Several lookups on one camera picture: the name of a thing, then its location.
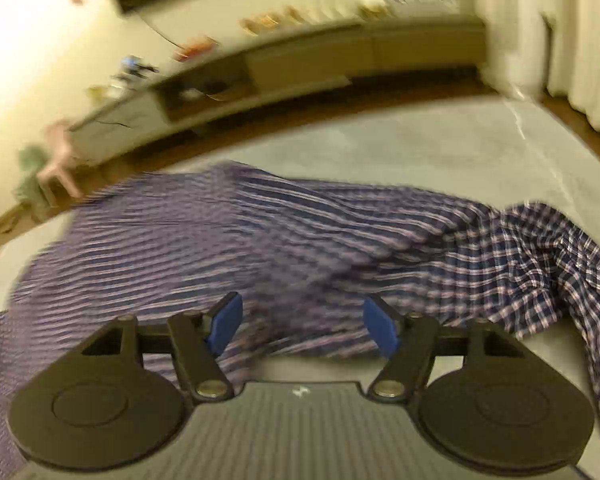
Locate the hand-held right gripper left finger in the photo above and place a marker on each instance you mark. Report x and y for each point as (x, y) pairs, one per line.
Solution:
(226, 321)

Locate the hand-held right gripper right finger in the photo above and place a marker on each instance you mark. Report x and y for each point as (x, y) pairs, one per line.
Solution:
(381, 326)

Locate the blue plaid shirt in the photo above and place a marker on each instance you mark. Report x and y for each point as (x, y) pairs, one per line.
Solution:
(300, 240)

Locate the pink plastic stool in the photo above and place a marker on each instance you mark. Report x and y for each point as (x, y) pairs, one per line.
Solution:
(60, 157)

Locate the green soft toy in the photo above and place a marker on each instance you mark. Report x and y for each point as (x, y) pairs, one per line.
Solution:
(31, 172)

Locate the long wooden tv cabinet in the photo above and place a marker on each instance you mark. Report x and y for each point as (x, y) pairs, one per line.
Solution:
(280, 72)

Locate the white curtain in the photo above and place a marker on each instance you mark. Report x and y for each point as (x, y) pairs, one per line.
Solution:
(545, 30)

